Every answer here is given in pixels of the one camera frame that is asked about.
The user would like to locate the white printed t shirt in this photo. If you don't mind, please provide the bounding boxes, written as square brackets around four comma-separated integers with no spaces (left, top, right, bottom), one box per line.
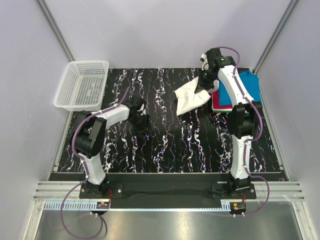
[174,77,220,116]

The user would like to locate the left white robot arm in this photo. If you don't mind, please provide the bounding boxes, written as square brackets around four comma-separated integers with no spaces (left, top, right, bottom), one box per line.
[70,95,150,186]

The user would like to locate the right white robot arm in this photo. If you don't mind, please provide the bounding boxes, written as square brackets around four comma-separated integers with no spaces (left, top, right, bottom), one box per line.
[194,46,263,181]

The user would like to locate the red folded t shirt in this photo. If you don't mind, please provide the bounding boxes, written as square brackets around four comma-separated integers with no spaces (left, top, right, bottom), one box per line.
[211,91,233,111]

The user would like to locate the green folded t shirt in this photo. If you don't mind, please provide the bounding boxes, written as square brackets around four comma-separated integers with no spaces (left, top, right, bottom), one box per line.
[212,109,232,114]

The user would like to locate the blue folded t shirt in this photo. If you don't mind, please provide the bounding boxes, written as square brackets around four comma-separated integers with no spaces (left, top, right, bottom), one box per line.
[218,70,261,107]

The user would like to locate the white plastic basket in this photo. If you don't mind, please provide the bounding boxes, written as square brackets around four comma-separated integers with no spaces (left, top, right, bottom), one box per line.
[53,60,110,112]

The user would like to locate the black marble pattern mat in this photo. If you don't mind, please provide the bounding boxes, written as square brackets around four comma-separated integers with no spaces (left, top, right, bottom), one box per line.
[49,67,291,182]

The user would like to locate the left small circuit board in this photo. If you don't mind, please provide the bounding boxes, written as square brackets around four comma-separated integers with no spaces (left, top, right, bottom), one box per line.
[96,201,110,209]

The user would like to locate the small circuit board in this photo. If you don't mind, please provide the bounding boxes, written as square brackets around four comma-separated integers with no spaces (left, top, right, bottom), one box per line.
[96,201,110,209]
[231,202,247,211]

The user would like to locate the right small circuit board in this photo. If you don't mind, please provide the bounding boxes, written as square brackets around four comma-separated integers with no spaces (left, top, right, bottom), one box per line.
[231,202,247,211]

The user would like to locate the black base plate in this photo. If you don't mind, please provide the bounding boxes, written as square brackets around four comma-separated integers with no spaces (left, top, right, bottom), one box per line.
[79,173,257,200]

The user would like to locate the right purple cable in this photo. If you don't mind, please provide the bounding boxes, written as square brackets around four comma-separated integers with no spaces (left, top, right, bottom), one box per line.
[217,46,271,217]

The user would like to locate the purple cable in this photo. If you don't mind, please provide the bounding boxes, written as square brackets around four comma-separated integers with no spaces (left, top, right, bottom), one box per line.
[217,46,271,217]
[61,86,133,240]

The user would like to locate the aluminium rail profile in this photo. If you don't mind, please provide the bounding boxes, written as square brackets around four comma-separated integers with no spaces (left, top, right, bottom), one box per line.
[33,181,304,201]

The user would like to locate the white slotted cable duct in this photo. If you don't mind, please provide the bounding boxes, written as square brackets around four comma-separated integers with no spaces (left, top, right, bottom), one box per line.
[44,200,231,212]

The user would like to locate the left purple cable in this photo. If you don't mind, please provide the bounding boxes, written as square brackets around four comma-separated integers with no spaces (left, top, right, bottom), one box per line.
[61,86,133,240]

